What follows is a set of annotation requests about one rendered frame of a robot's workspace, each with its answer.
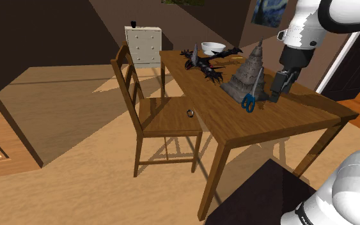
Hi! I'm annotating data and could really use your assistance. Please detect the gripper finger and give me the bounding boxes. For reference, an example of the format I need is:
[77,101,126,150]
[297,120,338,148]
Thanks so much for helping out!
[281,70,301,95]
[269,70,290,104]

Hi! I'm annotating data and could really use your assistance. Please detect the grey tower figure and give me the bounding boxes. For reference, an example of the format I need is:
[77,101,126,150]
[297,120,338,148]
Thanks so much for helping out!
[219,36,272,104]

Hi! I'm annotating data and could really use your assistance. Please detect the wooden table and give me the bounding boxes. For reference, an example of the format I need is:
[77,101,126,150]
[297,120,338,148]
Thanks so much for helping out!
[159,49,360,222]

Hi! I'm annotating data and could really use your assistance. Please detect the black dragon figure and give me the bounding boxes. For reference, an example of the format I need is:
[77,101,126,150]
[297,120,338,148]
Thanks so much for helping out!
[179,43,244,84]

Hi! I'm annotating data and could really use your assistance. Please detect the white bowl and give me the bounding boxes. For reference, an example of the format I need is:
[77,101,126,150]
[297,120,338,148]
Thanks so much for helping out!
[200,42,227,56]

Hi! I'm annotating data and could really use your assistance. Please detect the dark robot stand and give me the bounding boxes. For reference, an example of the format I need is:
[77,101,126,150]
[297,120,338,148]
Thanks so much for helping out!
[204,158,318,225]

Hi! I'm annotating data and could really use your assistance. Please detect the wooden chair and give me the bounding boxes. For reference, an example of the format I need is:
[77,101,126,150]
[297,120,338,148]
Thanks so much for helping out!
[110,42,204,178]

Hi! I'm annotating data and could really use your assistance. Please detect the white chest of drawers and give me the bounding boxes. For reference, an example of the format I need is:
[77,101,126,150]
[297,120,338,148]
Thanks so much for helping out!
[124,26,162,69]

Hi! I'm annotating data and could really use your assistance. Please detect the blue handled scissors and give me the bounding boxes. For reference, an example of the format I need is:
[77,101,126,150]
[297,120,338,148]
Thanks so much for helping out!
[240,66,263,114]

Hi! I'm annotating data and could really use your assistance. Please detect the blue wall picture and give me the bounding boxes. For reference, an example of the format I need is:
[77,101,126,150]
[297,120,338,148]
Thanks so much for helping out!
[250,0,288,29]

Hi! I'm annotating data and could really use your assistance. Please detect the dark door with white frame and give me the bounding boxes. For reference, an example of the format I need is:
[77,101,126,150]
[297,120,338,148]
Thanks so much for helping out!
[315,30,360,103]

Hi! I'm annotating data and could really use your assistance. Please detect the green wall picture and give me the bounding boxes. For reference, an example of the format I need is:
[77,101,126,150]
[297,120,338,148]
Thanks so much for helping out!
[160,0,205,6]

